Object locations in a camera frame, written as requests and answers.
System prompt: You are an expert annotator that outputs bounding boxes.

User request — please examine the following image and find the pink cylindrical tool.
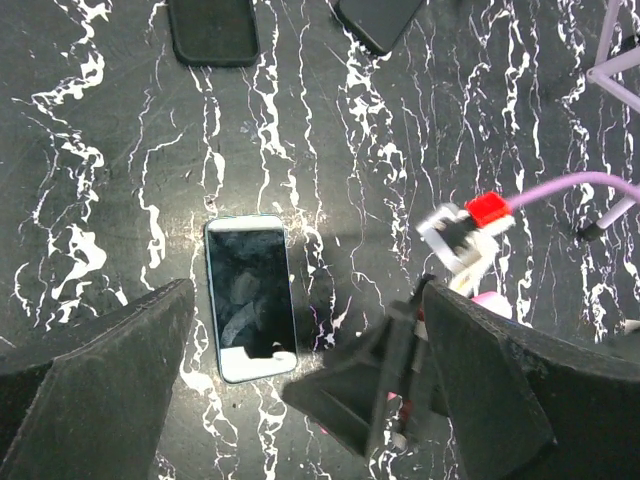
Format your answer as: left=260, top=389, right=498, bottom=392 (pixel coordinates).
left=472, top=291, right=513, bottom=320

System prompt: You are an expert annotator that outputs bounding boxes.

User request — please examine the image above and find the lilac tripod stand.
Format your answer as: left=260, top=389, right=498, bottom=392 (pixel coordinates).
left=577, top=0, right=640, bottom=243

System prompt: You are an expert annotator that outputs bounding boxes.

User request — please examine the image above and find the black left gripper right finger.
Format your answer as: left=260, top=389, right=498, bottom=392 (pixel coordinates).
left=422, top=282, right=639, bottom=479

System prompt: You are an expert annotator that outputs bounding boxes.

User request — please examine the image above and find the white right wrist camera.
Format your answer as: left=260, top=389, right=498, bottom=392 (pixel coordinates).
left=416, top=192, right=515, bottom=296

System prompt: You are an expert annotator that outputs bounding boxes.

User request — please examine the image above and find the blue smartphone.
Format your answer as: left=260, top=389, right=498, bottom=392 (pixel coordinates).
left=204, top=215, right=298, bottom=384

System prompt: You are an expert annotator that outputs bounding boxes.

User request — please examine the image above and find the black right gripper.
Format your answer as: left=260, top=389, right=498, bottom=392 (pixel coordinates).
left=282, top=274, right=447, bottom=458

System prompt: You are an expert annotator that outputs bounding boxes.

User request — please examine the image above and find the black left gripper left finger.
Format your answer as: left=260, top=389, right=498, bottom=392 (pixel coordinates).
left=1, top=279, right=194, bottom=479

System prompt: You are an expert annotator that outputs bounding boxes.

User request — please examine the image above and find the black phone case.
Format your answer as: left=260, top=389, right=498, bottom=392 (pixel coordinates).
left=167, top=0, right=260, bottom=67

